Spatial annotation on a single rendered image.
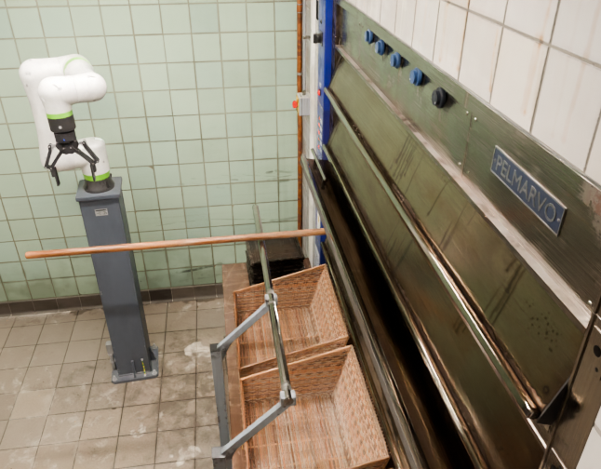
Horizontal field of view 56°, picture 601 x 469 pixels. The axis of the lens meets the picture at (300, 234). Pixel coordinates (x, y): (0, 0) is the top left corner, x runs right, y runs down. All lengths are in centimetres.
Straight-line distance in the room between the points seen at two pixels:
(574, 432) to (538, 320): 18
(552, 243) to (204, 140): 275
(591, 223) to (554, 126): 16
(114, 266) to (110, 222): 26
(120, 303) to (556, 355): 256
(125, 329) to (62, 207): 92
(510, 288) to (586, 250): 24
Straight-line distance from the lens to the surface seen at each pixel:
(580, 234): 93
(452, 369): 138
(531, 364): 105
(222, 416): 247
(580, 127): 89
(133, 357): 347
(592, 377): 93
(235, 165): 356
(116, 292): 318
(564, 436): 104
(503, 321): 112
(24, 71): 266
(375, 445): 211
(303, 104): 310
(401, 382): 146
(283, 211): 374
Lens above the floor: 244
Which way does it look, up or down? 31 degrees down
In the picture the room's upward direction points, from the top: straight up
